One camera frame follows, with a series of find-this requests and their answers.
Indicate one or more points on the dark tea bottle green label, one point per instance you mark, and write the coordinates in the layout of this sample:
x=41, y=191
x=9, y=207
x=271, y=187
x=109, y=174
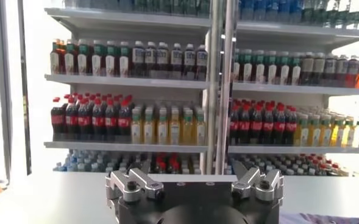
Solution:
x=82, y=62
x=259, y=73
x=247, y=71
x=284, y=74
x=110, y=64
x=69, y=62
x=295, y=74
x=271, y=73
x=123, y=64
x=96, y=64

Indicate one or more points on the cola bottle red cap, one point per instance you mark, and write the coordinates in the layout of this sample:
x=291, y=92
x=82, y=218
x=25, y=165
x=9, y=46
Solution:
x=268, y=127
x=291, y=127
x=174, y=165
x=245, y=126
x=279, y=127
x=57, y=120
x=84, y=121
x=71, y=120
x=98, y=121
x=256, y=126
x=161, y=165
x=234, y=126
x=124, y=122

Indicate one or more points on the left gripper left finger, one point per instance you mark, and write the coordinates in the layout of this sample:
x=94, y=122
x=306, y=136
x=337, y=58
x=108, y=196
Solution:
x=136, y=182

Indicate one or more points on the dark drink bottle beige label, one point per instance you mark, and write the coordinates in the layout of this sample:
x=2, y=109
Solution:
x=319, y=65
x=307, y=65

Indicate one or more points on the purple T-shirt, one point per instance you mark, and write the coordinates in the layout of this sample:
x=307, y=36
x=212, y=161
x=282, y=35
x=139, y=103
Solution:
x=319, y=219

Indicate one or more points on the grey metal shelf unit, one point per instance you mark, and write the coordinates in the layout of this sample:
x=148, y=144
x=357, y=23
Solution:
x=127, y=81
x=289, y=90

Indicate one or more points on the grey window frame post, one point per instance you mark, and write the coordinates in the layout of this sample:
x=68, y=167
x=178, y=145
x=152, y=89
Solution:
x=3, y=91

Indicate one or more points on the black window frame post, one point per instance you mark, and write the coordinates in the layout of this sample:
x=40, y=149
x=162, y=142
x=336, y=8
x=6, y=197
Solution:
x=25, y=91

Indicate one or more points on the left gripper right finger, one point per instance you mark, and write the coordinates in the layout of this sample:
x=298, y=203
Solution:
x=258, y=182

